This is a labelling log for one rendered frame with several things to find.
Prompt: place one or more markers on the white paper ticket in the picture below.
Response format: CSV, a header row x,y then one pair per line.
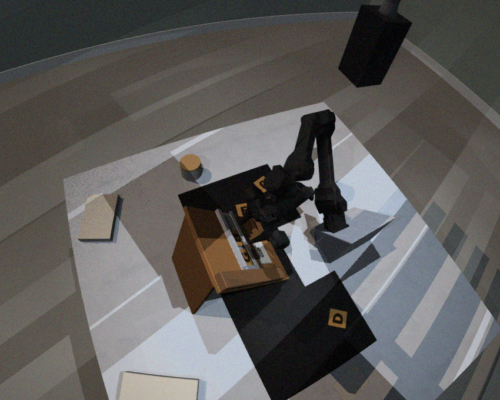
x,y
261,252

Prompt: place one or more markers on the tan flat rectangular board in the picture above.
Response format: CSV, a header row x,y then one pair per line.
x,y
98,221

